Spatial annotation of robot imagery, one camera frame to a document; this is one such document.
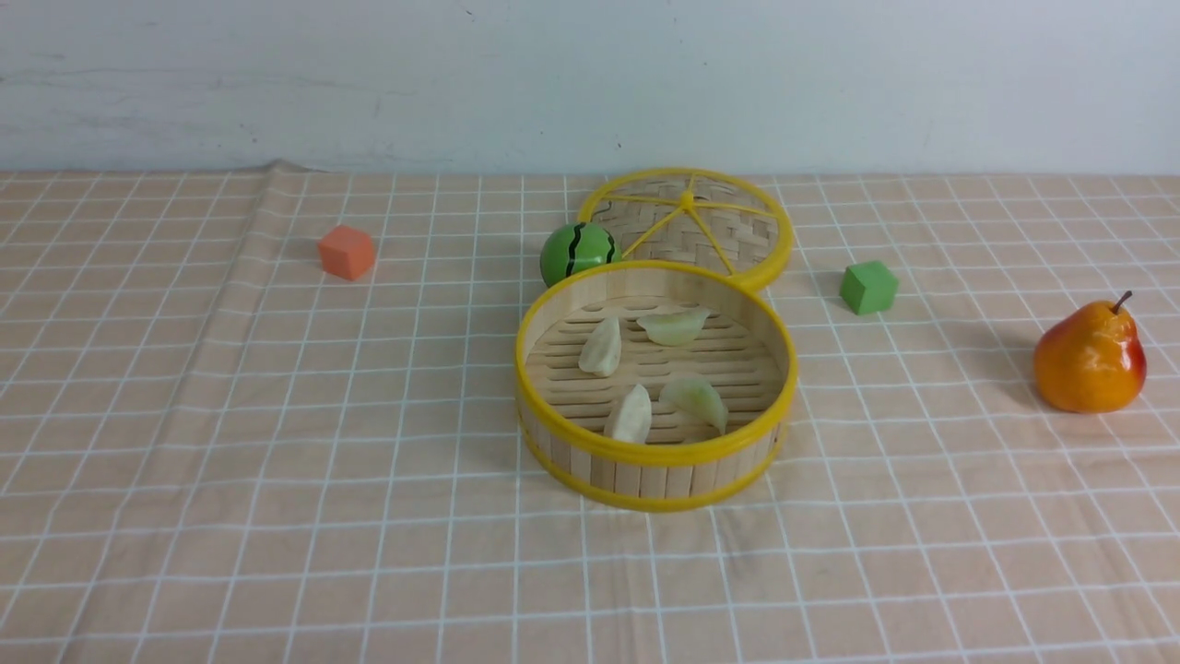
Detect orange yellow toy pear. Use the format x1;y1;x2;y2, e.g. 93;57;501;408
1033;290;1148;413

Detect bamboo steamer lid yellow rim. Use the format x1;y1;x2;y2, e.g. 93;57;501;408
576;167;794;291

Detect white dumpling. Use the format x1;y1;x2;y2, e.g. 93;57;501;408
604;384;653;445
578;316;622;377

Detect green watermelon toy ball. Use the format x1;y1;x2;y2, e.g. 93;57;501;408
539;222;620;289

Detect greenish dumpling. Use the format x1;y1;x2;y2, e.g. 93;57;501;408
636;307;712;346
660;375;729;434

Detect orange foam cube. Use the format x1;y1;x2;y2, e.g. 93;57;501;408
316;224;378;281

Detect green foam cube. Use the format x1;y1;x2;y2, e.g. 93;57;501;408
839;259;902;315

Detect bamboo steamer tray yellow rim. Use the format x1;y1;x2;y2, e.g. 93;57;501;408
514;259;797;512

